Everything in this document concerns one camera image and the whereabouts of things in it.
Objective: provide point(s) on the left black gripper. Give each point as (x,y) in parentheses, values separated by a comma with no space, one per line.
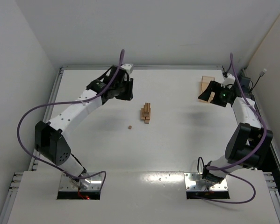
(127,88)

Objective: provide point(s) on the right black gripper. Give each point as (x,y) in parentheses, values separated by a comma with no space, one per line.
(212,91)

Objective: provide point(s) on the clear amber plastic box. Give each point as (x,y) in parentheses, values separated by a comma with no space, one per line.
(205,80)

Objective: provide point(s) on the grooved wood block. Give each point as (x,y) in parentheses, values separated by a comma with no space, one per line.
(147,108)

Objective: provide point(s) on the small wood cube block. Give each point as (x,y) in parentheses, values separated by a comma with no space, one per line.
(146,114)

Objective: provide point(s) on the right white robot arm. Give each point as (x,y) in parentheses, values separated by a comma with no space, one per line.
(250,141)

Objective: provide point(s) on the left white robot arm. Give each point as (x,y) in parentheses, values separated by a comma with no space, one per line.
(51,137)

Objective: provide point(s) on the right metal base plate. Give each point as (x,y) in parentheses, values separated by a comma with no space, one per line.
(194,183)

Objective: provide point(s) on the metal base plate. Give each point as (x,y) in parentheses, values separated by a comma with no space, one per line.
(91,184)
(194,183)

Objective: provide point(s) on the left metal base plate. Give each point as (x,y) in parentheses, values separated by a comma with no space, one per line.
(91,184)

